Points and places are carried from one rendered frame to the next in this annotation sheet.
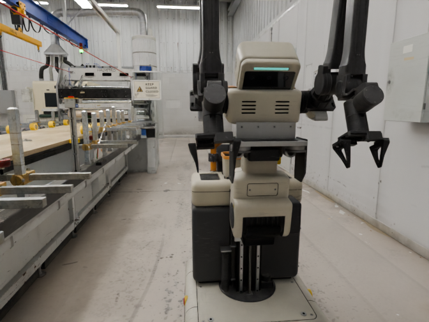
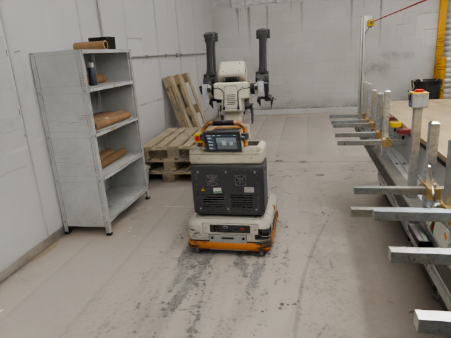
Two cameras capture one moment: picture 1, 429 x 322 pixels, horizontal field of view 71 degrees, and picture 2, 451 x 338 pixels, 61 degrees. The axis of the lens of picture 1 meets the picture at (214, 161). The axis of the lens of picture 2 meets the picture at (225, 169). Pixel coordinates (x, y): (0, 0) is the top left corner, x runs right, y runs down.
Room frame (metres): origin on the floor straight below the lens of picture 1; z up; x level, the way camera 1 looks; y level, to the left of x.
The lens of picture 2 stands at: (4.14, 0.69, 1.45)
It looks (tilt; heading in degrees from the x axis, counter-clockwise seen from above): 17 degrees down; 198
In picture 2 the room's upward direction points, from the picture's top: 4 degrees counter-clockwise
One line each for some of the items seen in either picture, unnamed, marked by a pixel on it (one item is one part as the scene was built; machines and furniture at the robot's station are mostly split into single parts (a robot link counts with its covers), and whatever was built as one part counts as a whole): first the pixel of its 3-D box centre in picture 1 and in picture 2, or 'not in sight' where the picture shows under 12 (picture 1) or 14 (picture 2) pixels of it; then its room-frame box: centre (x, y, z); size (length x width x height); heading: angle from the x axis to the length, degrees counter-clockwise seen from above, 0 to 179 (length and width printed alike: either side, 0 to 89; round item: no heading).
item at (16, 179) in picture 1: (23, 177); (385, 141); (1.42, 0.93, 0.82); 0.14 x 0.06 x 0.05; 6
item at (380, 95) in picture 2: not in sight; (378, 125); (1.15, 0.90, 0.87); 0.04 x 0.04 x 0.48; 6
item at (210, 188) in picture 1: (244, 219); (230, 172); (1.46, -0.15, 0.59); 0.55 x 0.34 x 0.83; 95
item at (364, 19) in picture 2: not in sight; (365, 71); (0.09, 0.83, 1.20); 0.15 x 0.12 x 1.00; 6
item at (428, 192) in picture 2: (87, 146); (429, 188); (2.41, 1.03, 0.84); 0.14 x 0.06 x 0.05; 6
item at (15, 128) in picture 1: (18, 158); (385, 126); (1.39, 0.93, 0.92); 0.04 x 0.04 x 0.48; 6
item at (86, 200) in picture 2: not in sight; (99, 137); (1.13, -1.52, 0.78); 0.90 x 0.45 x 1.55; 6
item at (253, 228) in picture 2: not in sight; (229, 228); (1.69, -0.11, 0.23); 0.41 x 0.02 x 0.08; 95
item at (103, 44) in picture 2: not in sight; (90, 45); (1.02, -1.53, 1.59); 0.30 x 0.08 x 0.08; 96
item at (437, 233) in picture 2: (98, 154); (436, 229); (2.61, 1.02, 0.75); 0.26 x 0.01 x 0.10; 6
